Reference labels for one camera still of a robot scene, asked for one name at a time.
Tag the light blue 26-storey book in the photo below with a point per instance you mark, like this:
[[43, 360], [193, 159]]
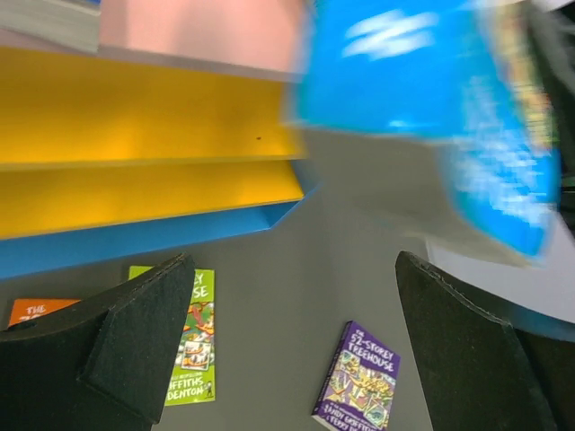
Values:
[[431, 115]]

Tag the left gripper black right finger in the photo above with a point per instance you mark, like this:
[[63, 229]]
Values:
[[484, 362]]

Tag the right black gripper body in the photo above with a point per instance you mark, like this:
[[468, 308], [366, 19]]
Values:
[[551, 24]]

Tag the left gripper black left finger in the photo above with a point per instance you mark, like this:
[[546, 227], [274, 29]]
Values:
[[103, 363]]

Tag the orange 78-storey treehouse book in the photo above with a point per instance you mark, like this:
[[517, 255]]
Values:
[[25, 309]]

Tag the colourful wooden bookshelf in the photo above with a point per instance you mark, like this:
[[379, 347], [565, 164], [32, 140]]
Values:
[[130, 127]]

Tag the purple 52-storey treehouse book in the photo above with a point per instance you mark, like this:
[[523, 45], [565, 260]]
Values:
[[358, 389]]

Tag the lime 65-storey treehouse book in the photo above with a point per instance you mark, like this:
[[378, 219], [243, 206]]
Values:
[[193, 374]]

